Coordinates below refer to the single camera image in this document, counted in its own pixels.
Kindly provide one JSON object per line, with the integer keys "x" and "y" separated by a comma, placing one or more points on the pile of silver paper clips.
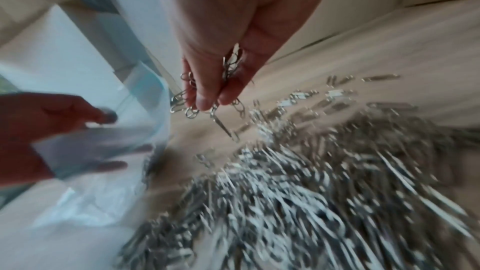
{"x": 300, "y": 188}

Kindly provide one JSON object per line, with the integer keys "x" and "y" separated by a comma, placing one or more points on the person's right hand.
{"x": 232, "y": 11}

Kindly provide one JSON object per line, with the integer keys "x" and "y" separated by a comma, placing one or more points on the person's left hand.
{"x": 30, "y": 120}

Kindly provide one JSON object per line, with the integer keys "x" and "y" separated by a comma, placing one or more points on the gathered bunch of paper clips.
{"x": 230, "y": 64}

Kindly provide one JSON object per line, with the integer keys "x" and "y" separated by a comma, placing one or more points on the light wooden table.
{"x": 375, "y": 55}

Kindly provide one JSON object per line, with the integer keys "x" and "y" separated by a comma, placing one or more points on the clear zip plastic bag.
{"x": 93, "y": 144}

